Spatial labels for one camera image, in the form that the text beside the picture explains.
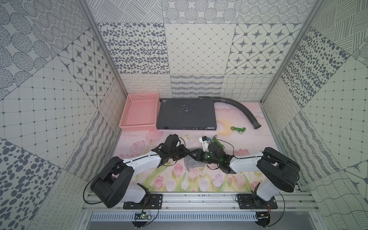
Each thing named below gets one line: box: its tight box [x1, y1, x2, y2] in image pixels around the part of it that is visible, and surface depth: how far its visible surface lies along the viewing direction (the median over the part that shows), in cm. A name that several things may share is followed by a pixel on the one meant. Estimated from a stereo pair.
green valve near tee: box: [212, 134, 225, 149], surface depth 98 cm
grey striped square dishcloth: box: [184, 153, 206, 172], surface depth 86 cm
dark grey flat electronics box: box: [156, 98, 217, 131], surface depth 109 cm
